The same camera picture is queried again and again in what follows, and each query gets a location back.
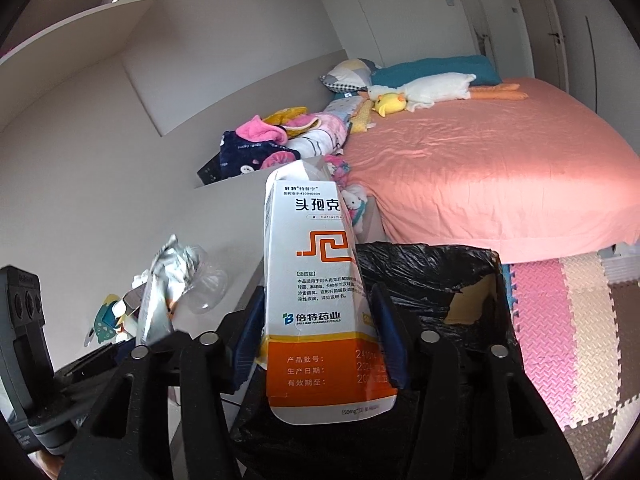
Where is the pink garment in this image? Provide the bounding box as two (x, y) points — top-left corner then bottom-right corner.
(235, 115), (288, 145)

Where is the white orange medicine box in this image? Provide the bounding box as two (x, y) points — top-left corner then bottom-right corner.
(264, 160), (397, 426)

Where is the clear plastic cup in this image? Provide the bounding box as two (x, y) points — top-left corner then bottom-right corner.
(176, 246), (229, 314)

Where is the pink bed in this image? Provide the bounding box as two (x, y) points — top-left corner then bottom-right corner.
(345, 78), (639, 263)

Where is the black device by wall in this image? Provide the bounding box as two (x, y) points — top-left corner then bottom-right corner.
(196, 157), (221, 185)

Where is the white desk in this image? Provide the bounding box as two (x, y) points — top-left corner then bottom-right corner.
(0, 156), (386, 371)

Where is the navy patterned blanket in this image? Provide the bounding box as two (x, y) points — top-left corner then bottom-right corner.
(219, 131), (300, 179)

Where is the white goose plush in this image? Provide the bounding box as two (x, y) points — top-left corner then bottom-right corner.
(366, 73), (528, 110)

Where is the white pink kitty cloth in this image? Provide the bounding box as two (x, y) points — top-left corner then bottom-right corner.
(283, 94), (368, 234)

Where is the white wall shelf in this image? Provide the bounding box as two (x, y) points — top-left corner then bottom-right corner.
(1, 0), (155, 128)

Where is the yellow duck plush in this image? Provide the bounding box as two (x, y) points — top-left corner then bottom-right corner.
(373, 92), (407, 117)

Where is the teal pillow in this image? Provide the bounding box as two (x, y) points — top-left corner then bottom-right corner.
(371, 55), (502, 88)

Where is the checkered pillow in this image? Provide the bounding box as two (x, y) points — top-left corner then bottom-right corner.
(319, 58), (378, 93)

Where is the foam floor mat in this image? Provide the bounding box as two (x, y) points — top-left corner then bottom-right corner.
(503, 246), (639, 479)

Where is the grey snack wrapper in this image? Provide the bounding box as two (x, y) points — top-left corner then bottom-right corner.
(136, 235), (200, 346)

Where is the black trash bag bin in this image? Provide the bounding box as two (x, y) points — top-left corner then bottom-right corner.
(229, 239), (524, 480)

